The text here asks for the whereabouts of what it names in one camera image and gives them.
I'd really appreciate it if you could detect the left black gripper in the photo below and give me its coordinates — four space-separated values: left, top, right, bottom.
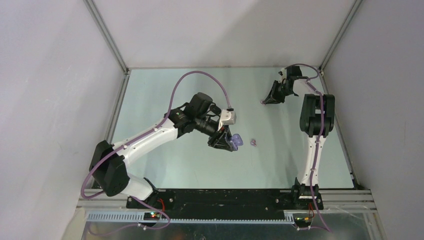
194 114 234 152

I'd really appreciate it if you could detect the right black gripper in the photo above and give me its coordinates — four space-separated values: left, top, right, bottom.
264 80 294 105

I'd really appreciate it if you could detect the purple earbud charging case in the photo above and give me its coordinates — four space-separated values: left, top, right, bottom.
230 133 244 152

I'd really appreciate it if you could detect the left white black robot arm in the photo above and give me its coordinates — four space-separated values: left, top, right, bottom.
89 92 243 208

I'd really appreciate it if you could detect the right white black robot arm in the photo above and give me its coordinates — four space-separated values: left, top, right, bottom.
261 63 335 209

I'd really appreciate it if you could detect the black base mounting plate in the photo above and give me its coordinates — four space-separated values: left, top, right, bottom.
144 188 324 221

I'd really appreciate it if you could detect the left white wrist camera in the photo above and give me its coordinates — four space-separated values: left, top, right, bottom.
217 108 237 130

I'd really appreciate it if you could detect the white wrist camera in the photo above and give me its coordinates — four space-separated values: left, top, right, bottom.
217 108 237 130
278 67 287 83

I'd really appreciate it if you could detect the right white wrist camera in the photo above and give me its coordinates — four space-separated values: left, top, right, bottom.
278 67 287 83

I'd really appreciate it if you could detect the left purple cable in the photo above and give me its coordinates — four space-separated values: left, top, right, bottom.
81 71 234 237

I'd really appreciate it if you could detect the purple cable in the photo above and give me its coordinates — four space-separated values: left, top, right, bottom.
291 63 332 233
81 71 234 237

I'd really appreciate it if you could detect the right aluminium corner post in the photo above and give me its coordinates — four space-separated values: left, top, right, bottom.
319 0 364 71

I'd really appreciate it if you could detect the aluminium corner post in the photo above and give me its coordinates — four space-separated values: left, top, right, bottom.
319 0 364 71
83 0 129 75

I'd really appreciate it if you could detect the aluminium frame rail front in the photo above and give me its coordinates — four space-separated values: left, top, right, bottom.
76 189 378 213

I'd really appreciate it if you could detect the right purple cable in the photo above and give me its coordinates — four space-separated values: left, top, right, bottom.
291 63 332 233

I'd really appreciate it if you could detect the left aluminium corner post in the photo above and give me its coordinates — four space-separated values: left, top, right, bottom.
83 0 129 75

